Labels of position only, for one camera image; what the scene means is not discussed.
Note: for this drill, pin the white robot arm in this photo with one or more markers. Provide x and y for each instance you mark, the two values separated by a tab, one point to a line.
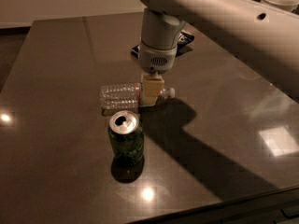
264	38

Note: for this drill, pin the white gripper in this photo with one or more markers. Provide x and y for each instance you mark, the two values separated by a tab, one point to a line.
156	59

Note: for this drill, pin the green soda can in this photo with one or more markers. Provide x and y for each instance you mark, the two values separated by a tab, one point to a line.
126	138

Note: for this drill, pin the blue Kettle chips bag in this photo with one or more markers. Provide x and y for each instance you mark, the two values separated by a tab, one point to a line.
185	38

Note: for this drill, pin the clear plastic water bottle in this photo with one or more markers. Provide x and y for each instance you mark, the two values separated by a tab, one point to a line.
132	96

